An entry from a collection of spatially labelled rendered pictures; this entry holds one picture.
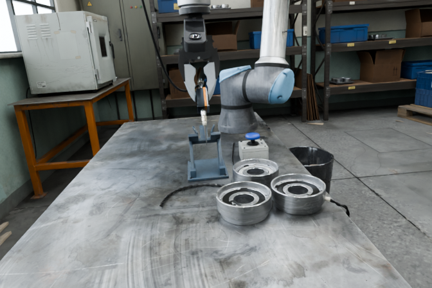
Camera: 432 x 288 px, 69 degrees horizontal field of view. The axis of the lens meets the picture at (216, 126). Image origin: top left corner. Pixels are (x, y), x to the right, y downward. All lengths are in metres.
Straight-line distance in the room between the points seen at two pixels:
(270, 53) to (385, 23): 4.36
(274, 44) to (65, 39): 2.05
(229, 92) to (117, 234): 0.67
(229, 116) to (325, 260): 0.71
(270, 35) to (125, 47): 3.49
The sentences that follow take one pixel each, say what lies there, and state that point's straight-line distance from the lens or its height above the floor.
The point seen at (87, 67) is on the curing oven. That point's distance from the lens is 2.79.
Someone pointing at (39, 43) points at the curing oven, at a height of 1.21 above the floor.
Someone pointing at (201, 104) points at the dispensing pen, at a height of 0.99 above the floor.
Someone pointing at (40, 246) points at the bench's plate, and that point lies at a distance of 0.66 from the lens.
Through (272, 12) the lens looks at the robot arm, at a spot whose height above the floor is 1.20.
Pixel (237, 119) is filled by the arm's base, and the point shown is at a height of 0.85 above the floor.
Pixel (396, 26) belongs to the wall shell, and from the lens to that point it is 5.46.
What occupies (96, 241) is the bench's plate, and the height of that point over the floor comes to 0.80.
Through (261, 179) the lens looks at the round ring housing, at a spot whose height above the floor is 0.83.
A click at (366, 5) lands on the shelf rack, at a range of 4.55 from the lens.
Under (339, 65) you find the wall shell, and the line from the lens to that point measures 5.06.
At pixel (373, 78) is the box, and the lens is 4.74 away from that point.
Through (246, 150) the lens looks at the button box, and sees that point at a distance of 0.83.
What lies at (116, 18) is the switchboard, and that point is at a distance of 4.47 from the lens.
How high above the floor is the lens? 1.12
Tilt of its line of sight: 15 degrees down
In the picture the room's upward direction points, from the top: 4 degrees counter-clockwise
